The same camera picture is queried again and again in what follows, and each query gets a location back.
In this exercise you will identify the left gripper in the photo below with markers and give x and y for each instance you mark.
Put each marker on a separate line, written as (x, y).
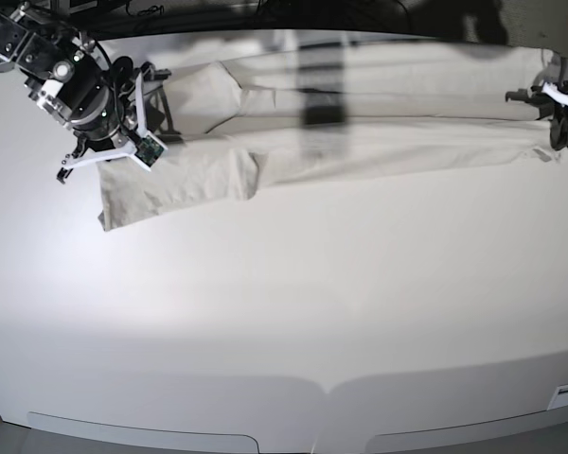
(550, 96)

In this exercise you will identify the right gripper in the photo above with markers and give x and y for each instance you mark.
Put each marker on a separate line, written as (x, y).
(111, 125)

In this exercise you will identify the beige T-shirt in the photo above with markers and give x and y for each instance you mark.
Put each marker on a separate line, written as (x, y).
(287, 108)

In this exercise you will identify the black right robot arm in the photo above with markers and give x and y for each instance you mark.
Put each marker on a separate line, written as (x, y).
(62, 63)

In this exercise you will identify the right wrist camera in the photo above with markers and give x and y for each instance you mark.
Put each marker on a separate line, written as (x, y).
(148, 151)

